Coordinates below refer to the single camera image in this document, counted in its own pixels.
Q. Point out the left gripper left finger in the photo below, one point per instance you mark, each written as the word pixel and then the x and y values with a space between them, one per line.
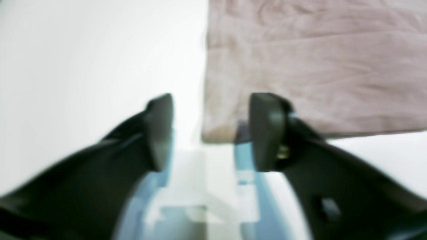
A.
pixel 82 196

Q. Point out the mauve T-shirt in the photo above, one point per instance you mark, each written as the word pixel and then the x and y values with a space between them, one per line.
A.
pixel 349 67

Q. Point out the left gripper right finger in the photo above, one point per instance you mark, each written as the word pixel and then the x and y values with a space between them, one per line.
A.
pixel 342 197

